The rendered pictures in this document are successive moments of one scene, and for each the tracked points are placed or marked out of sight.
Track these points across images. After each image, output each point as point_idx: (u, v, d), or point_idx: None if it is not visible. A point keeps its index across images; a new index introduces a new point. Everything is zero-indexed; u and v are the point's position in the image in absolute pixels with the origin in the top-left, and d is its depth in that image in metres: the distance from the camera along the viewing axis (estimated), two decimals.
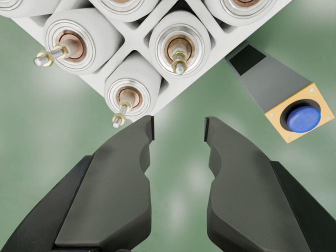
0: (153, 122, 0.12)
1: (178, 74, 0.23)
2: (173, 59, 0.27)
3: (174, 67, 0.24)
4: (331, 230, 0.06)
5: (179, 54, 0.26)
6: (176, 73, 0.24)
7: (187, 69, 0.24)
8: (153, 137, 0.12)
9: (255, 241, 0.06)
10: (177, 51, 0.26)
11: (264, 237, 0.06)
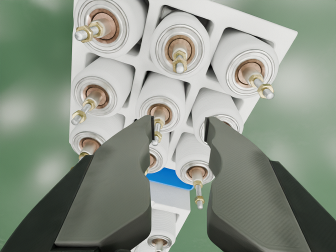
0: (153, 122, 0.12)
1: (177, 72, 0.23)
2: (173, 57, 0.27)
3: (174, 65, 0.24)
4: (331, 230, 0.06)
5: (180, 54, 0.27)
6: (175, 72, 0.25)
7: (186, 69, 0.25)
8: (153, 137, 0.12)
9: (255, 241, 0.06)
10: (179, 51, 0.27)
11: (264, 237, 0.06)
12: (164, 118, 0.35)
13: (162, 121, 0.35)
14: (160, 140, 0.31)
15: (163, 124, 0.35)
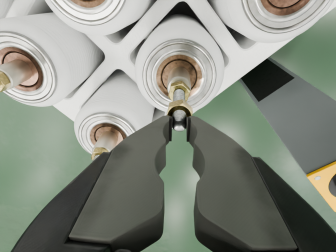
0: (171, 123, 0.12)
1: (185, 128, 0.13)
2: None
3: None
4: (312, 220, 0.06)
5: (172, 94, 0.17)
6: None
7: (183, 102, 0.14)
8: (170, 138, 0.12)
9: (243, 238, 0.06)
10: (168, 96, 0.18)
11: (250, 234, 0.06)
12: None
13: None
14: None
15: None
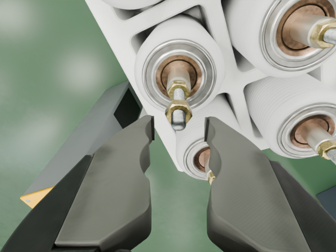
0: (153, 122, 0.12)
1: (172, 127, 0.13)
2: (171, 87, 0.17)
3: (172, 110, 0.14)
4: (331, 230, 0.06)
5: (184, 89, 0.17)
6: (166, 117, 0.14)
7: None
8: (153, 137, 0.12)
9: (255, 241, 0.06)
10: (185, 85, 0.17)
11: (264, 237, 0.06)
12: (306, 26, 0.16)
13: (315, 28, 0.15)
14: None
15: (323, 19, 0.15)
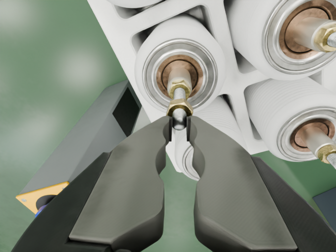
0: (171, 123, 0.12)
1: (184, 122, 0.13)
2: (187, 97, 0.17)
3: None
4: (312, 220, 0.06)
5: None
6: (190, 109, 0.14)
7: (171, 103, 0.14)
8: (170, 139, 0.12)
9: (243, 238, 0.06)
10: None
11: (251, 234, 0.06)
12: (310, 29, 0.16)
13: (319, 32, 0.15)
14: None
15: (328, 23, 0.15)
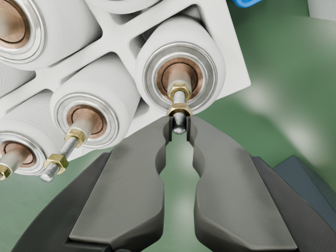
0: (171, 123, 0.12)
1: None
2: None
3: None
4: (312, 220, 0.06)
5: None
6: None
7: None
8: (170, 138, 0.12)
9: (243, 238, 0.06)
10: None
11: (251, 234, 0.06)
12: None
13: None
14: None
15: None
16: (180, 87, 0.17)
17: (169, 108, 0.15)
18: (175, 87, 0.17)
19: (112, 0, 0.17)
